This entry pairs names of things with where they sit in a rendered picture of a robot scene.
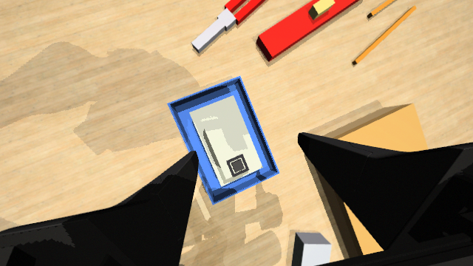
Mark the orange panel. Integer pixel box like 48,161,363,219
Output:
315,103,428,258

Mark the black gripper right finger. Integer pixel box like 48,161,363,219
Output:
298,132,473,250

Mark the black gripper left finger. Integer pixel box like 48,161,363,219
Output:
0,151,199,266

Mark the orange long thin bar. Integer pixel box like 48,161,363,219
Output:
367,0,394,18
351,5,417,65

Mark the blue rectangular tray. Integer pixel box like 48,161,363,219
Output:
167,76,280,205

